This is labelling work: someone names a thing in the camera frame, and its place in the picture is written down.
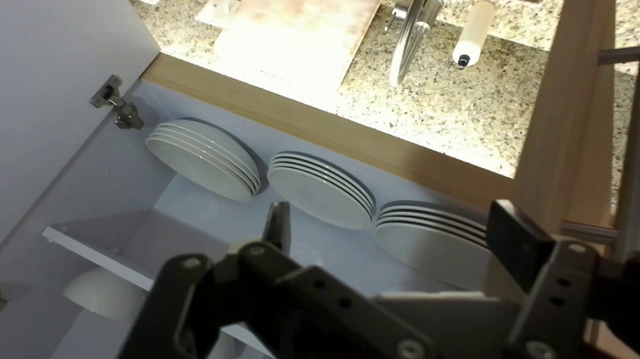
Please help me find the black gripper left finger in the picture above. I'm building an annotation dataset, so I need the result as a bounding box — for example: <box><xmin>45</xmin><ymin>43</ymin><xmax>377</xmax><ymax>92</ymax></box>
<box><xmin>118</xmin><ymin>200</ymin><xmax>437</xmax><ymax>359</ymax></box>

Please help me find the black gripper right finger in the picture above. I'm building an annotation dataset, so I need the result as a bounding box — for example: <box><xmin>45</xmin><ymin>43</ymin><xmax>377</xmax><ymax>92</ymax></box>
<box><xmin>483</xmin><ymin>198</ymin><xmax>640</xmax><ymax>359</ymax></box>

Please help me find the cabinet door with paper label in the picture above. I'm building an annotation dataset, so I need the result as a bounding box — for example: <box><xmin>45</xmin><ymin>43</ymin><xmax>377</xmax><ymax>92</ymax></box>
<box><xmin>511</xmin><ymin>0</ymin><xmax>640</xmax><ymax>359</ymax></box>

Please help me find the wood cabinet with white shelves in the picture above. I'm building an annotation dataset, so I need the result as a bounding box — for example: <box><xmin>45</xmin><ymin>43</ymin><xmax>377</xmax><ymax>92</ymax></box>
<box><xmin>0</xmin><ymin>52</ymin><xmax>535</xmax><ymax>359</ymax></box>

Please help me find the metal cabinet hinge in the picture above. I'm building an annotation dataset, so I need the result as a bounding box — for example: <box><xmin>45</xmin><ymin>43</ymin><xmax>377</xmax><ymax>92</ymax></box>
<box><xmin>87</xmin><ymin>74</ymin><xmax>145</xmax><ymax>132</ymax></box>

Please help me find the plain cabinet door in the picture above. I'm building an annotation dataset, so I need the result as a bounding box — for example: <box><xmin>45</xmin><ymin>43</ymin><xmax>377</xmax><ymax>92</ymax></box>
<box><xmin>0</xmin><ymin>0</ymin><xmax>161</xmax><ymax>242</ymax></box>

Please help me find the white deep plate stack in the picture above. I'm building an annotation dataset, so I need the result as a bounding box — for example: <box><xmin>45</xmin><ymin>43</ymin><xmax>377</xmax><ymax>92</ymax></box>
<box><xmin>143</xmin><ymin>118</ymin><xmax>264</xmax><ymax>204</ymax></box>

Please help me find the white bowl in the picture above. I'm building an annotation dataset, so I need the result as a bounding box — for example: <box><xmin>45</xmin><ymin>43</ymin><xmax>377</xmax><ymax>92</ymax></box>
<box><xmin>62</xmin><ymin>268</ymin><xmax>151</xmax><ymax>326</ymax></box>

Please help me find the wooden cutting board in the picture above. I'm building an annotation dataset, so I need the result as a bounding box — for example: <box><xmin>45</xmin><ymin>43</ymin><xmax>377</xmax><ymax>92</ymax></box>
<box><xmin>195</xmin><ymin>0</ymin><xmax>382</xmax><ymax>112</ymax></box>

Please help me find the white soap bottle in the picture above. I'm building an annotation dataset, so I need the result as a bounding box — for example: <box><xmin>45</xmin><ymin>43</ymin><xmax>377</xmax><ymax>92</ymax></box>
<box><xmin>450</xmin><ymin>0</ymin><xmax>497</xmax><ymax>70</ymax></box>

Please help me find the steel faucet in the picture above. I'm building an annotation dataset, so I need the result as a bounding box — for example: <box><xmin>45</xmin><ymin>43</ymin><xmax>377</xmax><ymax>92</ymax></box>
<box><xmin>388</xmin><ymin>0</ymin><xmax>444</xmax><ymax>88</ymax></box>

